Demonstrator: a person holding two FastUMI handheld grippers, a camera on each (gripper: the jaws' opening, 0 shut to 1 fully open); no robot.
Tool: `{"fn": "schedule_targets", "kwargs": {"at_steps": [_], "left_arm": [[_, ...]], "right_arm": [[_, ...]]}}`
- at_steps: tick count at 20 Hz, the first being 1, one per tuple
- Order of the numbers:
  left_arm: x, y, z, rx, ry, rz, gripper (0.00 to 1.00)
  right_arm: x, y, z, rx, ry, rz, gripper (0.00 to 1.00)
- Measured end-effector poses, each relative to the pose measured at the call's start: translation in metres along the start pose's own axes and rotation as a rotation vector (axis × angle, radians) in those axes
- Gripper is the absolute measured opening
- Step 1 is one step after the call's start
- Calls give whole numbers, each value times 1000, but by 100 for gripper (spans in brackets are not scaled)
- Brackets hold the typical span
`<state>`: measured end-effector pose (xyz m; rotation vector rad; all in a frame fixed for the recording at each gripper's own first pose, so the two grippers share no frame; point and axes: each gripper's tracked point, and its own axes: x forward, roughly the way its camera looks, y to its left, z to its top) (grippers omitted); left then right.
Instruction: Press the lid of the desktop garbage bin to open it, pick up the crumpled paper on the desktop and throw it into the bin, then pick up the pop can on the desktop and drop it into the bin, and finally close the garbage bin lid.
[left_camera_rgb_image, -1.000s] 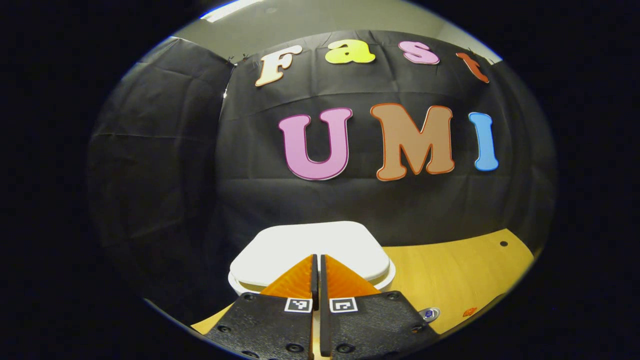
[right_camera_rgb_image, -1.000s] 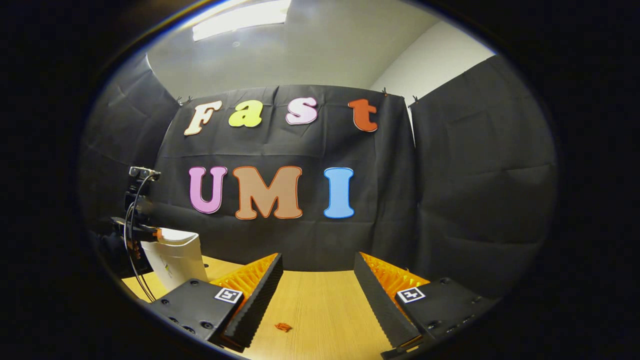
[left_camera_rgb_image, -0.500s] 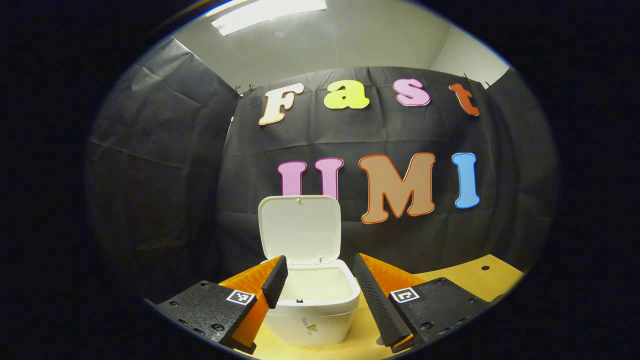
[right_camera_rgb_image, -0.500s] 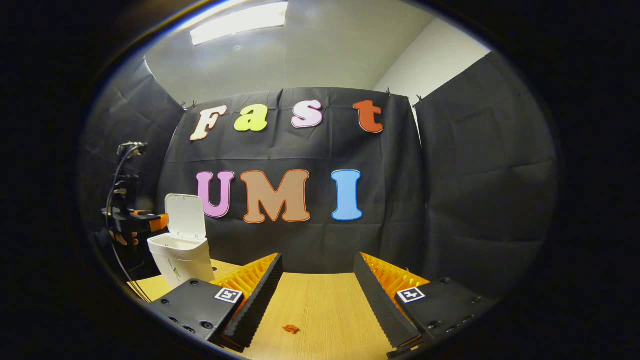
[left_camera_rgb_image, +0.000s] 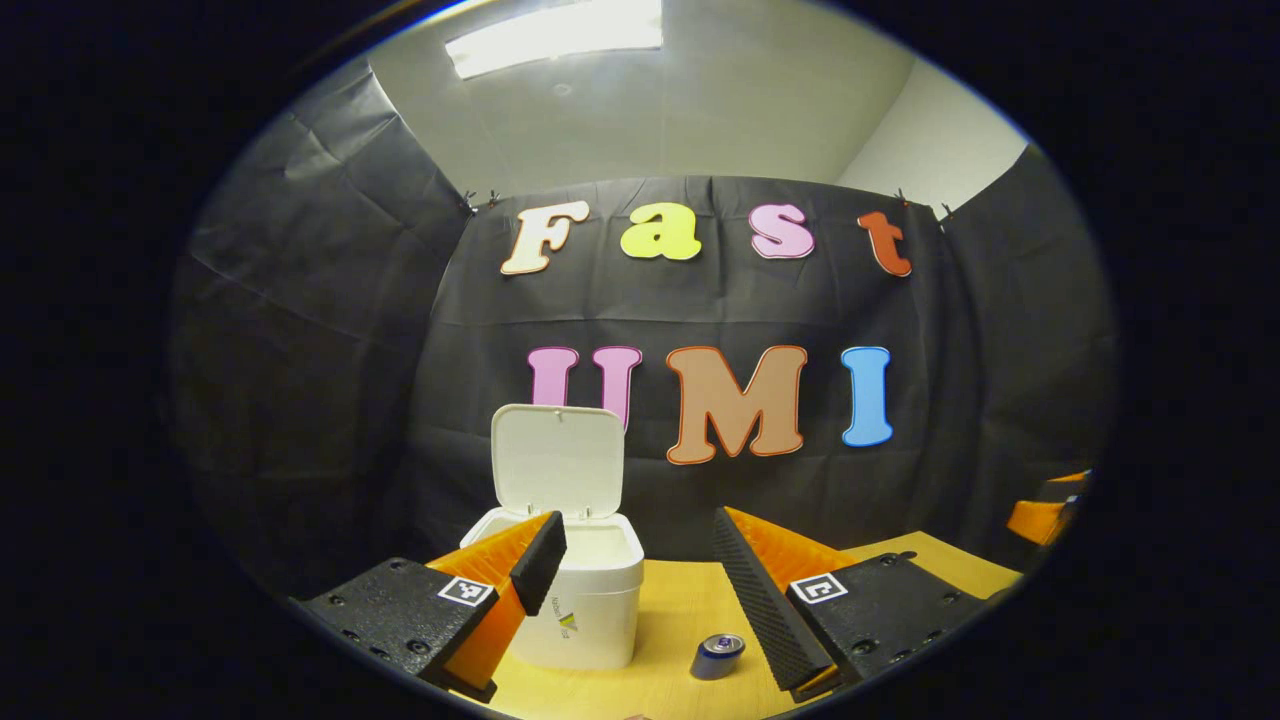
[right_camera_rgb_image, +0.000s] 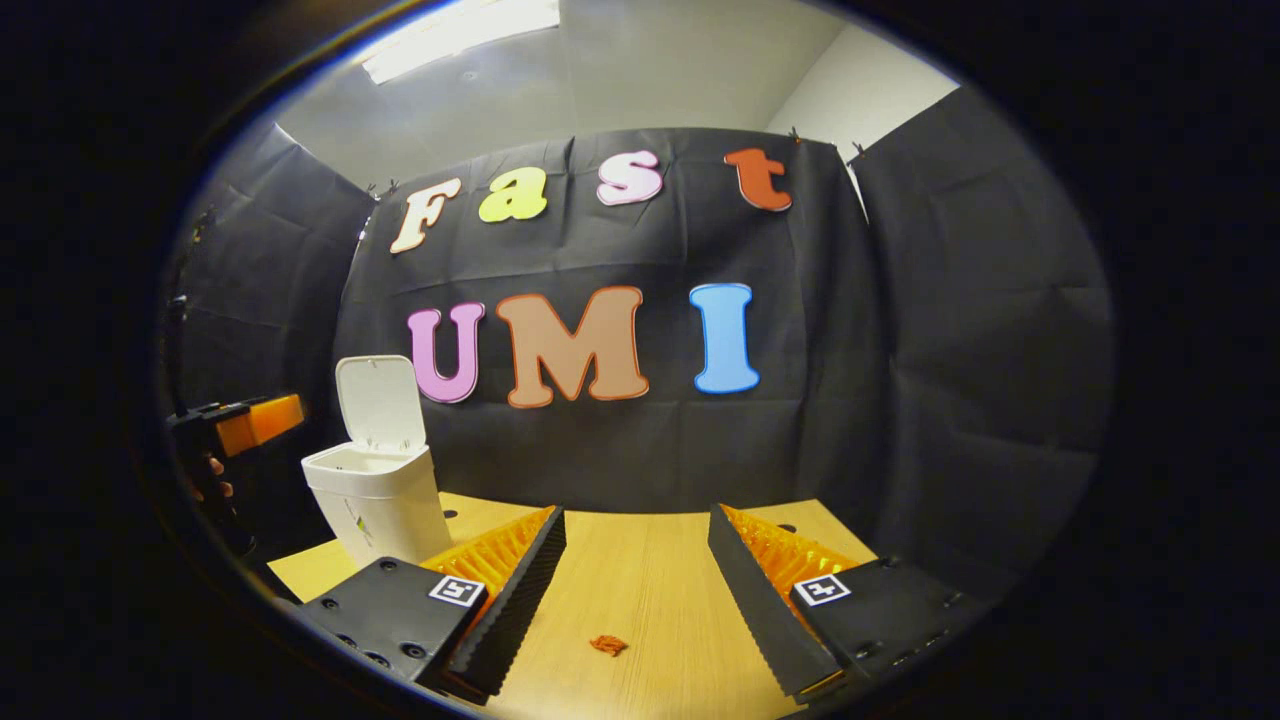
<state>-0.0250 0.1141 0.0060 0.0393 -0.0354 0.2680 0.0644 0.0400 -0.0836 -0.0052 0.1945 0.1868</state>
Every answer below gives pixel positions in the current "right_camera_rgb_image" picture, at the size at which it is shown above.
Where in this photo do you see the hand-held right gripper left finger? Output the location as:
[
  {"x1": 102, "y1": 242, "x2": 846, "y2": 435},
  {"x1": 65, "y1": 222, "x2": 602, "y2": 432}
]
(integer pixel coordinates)
[{"x1": 300, "y1": 505, "x2": 568, "y2": 706}]

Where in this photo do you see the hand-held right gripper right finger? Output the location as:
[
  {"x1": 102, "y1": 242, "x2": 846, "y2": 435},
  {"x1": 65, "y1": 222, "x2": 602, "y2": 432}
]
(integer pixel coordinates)
[{"x1": 708, "y1": 503, "x2": 976, "y2": 701}]

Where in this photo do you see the white desktop garbage bin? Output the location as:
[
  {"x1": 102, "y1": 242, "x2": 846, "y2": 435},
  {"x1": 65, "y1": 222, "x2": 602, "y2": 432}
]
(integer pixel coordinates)
[{"x1": 301, "y1": 355, "x2": 454, "y2": 569}]

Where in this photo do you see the wooden desktop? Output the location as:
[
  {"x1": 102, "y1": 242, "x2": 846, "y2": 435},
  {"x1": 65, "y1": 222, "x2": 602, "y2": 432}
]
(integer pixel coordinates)
[{"x1": 267, "y1": 490, "x2": 881, "y2": 720}]

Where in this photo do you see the black backdrop cloth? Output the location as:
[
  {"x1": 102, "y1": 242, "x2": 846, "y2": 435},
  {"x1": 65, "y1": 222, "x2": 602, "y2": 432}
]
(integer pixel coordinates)
[{"x1": 160, "y1": 85, "x2": 1116, "y2": 601}]

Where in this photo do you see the ceiling light panel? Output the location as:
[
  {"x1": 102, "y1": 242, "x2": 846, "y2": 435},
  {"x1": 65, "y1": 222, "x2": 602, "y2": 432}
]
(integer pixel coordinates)
[{"x1": 360, "y1": 0, "x2": 561, "y2": 86}]

